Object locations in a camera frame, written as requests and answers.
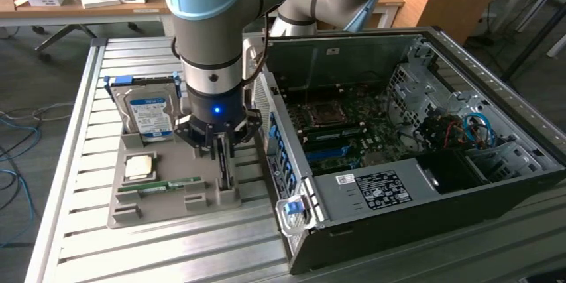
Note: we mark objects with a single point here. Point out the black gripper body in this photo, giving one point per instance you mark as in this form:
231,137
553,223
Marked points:
216,107

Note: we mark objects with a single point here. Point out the green graphics card black fan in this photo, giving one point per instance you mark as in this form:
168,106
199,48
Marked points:
224,172

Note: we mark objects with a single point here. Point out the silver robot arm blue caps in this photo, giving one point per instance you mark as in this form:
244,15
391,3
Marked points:
207,31

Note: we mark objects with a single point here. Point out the hard disk in blue caddy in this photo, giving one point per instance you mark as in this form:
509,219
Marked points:
146,114

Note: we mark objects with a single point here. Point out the beige CPU chip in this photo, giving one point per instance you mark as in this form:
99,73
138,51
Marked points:
139,166

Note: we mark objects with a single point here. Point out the green RAM stick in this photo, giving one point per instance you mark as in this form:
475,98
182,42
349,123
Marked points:
334,133
159,185

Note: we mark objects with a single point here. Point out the metal CPU socket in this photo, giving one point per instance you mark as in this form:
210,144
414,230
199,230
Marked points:
326,113

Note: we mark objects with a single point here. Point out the blue expansion slot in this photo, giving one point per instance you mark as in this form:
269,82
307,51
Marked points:
327,154

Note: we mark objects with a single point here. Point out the grey parts rack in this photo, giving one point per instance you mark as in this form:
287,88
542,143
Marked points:
176,203

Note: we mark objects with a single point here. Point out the blue case latch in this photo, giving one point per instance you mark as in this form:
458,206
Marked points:
293,207

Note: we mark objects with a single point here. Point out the green motherboard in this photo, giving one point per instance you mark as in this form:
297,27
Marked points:
375,137

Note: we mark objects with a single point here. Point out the grey chipset heatsink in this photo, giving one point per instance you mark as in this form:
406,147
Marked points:
375,159

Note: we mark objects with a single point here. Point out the grey power supply with label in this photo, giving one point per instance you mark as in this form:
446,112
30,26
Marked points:
354,193

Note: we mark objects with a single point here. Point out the perforated metal disk bay cage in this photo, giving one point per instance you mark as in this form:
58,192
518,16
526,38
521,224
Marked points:
415,90

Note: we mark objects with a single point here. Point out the black wheeled desk leg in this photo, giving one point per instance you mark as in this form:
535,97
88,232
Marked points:
62,36

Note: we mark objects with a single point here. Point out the open black PC case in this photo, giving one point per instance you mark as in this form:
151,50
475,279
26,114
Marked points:
398,230

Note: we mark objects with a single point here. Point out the black plastic bay box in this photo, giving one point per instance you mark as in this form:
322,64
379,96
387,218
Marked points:
451,170

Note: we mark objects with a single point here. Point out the grey metal disk bay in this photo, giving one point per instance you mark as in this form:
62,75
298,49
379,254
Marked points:
503,160

